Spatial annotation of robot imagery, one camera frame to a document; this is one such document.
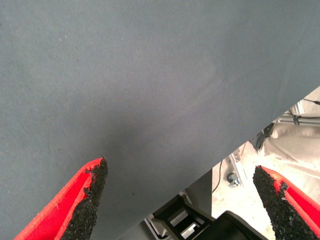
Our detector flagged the dark grey table cloth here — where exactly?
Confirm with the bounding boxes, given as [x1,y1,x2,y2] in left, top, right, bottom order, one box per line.
[0,0,320,240]

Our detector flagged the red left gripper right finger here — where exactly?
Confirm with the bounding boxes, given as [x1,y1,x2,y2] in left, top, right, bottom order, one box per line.
[252,164,320,240]

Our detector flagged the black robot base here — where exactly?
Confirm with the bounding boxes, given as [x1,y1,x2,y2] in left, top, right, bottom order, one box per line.
[143,191,270,240]

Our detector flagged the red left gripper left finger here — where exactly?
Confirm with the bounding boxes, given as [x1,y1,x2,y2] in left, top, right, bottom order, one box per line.
[14,156,109,240]

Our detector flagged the black lever clamp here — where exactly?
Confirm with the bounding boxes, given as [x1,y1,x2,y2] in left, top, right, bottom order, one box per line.
[256,122,275,151]

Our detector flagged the grey caster wheel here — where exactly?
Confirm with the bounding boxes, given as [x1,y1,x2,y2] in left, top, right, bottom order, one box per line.
[226,172,242,189]

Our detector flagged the grey metal rod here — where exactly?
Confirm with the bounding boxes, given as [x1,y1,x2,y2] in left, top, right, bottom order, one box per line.
[273,116,320,126]

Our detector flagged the aluminium frame profile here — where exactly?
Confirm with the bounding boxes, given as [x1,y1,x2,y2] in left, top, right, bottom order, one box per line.
[228,146,248,188]
[288,99,306,118]

